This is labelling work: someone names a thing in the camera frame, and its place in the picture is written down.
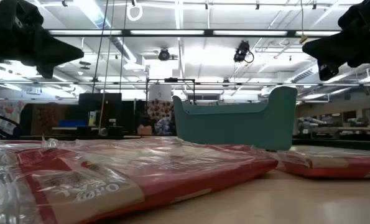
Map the round black ceiling camera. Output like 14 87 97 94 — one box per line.
157 48 172 62

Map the black monitor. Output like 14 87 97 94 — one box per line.
78 92 123 127

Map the black curved cable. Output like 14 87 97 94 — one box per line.
0 110 21 139

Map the wooden workbench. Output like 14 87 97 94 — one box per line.
296 116 370 141

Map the overhead light bar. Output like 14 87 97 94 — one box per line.
46 29 343 39

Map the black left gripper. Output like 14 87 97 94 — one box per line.
0 0 85 79

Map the black horizontal frame bar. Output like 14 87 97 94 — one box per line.
0 81 370 88

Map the black stand frame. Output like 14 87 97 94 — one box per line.
146 77 197 105

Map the black ceiling camera with cable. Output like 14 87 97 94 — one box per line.
233 40 255 64

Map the yellow hanging cord tag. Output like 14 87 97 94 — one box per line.
298 0 309 44

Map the white looped cable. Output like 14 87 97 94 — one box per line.
126 1 144 22

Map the dark brown patterned panel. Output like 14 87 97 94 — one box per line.
31 103 68 135

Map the blue box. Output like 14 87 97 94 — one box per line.
58 119 88 128

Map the red popcorn bag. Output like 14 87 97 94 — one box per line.
0 136 279 224
276 148 370 180

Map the thin black hanging cable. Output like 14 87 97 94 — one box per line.
91 0 110 94
119 0 129 94

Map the white patterned cloth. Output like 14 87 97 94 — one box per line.
0 100 27 134

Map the white cylindrical container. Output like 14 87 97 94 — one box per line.
148 84 172 102

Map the brown floral patterned cloth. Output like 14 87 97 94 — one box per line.
147 99 175 121

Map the teal plastic basket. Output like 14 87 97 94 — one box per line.
172 86 298 152

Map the black table frame rail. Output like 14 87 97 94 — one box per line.
0 134 370 152

